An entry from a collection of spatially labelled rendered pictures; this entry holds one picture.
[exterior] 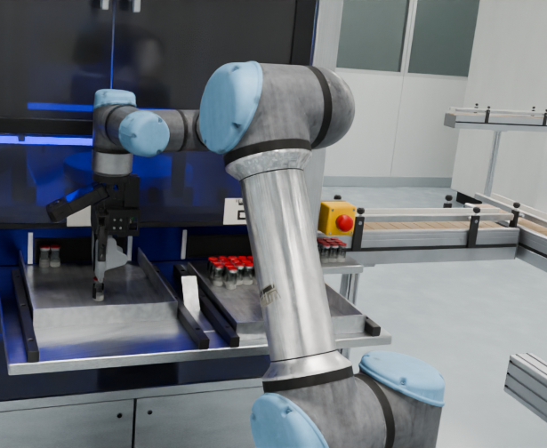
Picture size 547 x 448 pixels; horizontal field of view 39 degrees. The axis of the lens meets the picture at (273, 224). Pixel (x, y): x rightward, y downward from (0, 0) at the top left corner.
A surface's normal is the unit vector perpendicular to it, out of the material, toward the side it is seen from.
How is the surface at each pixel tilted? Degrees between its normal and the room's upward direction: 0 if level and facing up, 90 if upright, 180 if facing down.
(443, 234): 90
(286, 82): 48
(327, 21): 90
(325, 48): 90
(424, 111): 90
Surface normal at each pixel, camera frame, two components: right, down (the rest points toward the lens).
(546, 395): -0.93, 0.01
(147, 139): 0.56, 0.26
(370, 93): 0.36, 0.28
